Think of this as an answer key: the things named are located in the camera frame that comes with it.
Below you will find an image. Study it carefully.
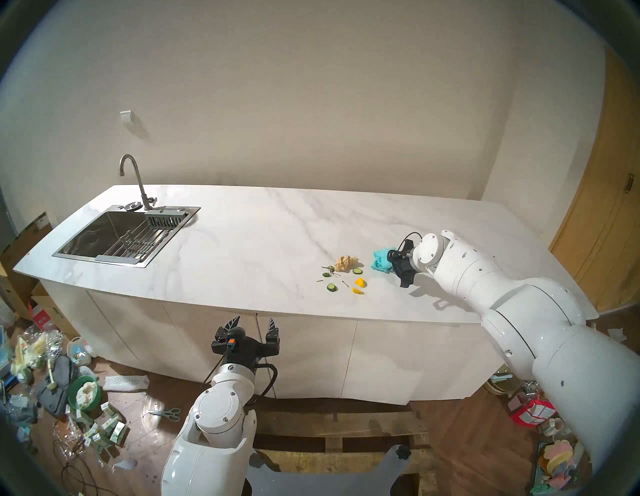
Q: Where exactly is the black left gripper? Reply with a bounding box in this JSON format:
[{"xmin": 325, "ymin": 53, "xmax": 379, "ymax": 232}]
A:
[{"xmin": 210, "ymin": 315, "xmax": 281, "ymax": 369}]

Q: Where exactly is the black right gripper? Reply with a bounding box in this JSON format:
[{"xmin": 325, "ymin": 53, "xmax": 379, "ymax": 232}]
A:
[{"xmin": 388, "ymin": 239, "xmax": 418, "ymax": 289}]

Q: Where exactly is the teal cleaning cloth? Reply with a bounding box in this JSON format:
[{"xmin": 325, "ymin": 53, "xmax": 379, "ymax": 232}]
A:
[{"xmin": 371, "ymin": 247, "xmax": 396, "ymax": 273}]

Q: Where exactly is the white kitchen counter cabinet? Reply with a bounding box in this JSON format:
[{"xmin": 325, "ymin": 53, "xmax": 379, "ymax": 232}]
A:
[{"xmin": 40, "ymin": 280, "xmax": 506, "ymax": 406}]

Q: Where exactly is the wooden pallet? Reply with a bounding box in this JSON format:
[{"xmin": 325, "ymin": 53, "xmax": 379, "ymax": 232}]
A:
[{"xmin": 245, "ymin": 407, "xmax": 441, "ymax": 496}]

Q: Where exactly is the white foam net sleeve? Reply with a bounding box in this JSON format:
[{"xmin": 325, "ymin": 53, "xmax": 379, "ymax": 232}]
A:
[{"xmin": 102, "ymin": 375, "xmax": 150, "ymax": 393}]

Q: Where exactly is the steel sink drain rack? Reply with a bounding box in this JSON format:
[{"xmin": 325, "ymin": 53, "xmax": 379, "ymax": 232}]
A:
[{"xmin": 95, "ymin": 210, "xmax": 187, "ymax": 264}]

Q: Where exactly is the woven basket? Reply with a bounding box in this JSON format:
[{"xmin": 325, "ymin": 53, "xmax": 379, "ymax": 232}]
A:
[{"xmin": 482, "ymin": 367, "xmax": 523, "ymax": 396}]

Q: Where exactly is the white round container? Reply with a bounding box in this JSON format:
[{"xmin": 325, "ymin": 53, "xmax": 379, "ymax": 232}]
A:
[{"xmin": 66, "ymin": 336, "xmax": 93, "ymax": 367}]

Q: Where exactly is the stainless steel sink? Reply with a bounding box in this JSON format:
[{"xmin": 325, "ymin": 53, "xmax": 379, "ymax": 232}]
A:
[{"xmin": 52, "ymin": 205, "xmax": 201, "ymax": 268}]

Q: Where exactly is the curved steel faucet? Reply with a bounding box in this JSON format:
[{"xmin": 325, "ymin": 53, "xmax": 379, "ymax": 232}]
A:
[{"xmin": 118, "ymin": 154, "xmax": 158, "ymax": 211}]

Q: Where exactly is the green bowl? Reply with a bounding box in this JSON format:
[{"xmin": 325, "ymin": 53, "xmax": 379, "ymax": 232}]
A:
[{"xmin": 67, "ymin": 375, "xmax": 102, "ymax": 412}]

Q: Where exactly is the open brown cardboard box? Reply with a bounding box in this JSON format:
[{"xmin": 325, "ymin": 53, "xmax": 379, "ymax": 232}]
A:
[{"xmin": 30, "ymin": 295, "xmax": 81, "ymax": 341}]

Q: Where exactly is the grey bag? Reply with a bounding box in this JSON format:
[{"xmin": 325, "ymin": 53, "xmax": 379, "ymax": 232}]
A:
[{"xmin": 37, "ymin": 356, "xmax": 78, "ymax": 417}]

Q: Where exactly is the red snack packet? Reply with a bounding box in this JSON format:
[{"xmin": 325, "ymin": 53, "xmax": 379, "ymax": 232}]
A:
[{"xmin": 510, "ymin": 397, "xmax": 557, "ymax": 427}]

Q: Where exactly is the wooden door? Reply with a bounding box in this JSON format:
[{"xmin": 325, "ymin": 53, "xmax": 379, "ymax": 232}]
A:
[{"xmin": 548, "ymin": 45, "xmax": 640, "ymax": 313}]

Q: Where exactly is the yellowish plastic bag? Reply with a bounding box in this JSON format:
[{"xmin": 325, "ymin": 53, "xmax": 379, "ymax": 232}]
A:
[{"xmin": 12, "ymin": 335, "xmax": 48, "ymax": 383}]

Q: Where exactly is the flat cardboard sheet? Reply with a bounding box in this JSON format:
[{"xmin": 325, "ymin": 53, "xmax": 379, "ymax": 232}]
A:
[{"xmin": 0, "ymin": 212, "xmax": 53, "ymax": 273}]

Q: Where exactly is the pastel sponge stack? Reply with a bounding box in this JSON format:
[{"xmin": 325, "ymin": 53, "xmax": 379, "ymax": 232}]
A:
[{"xmin": 532, "ymin": 439, "xmax": 581, "ymax": 496}]

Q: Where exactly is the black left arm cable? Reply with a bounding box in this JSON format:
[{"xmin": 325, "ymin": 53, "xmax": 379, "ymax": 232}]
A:
[{"xmin": 242, "ymin": 363, "xmax": 278, "ymax": 401}]

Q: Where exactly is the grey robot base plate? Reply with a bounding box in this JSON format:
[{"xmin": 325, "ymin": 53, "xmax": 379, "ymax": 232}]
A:
[{"xmin": 245, "ymin": 445, "xmax": 412, "ymax": 496}]

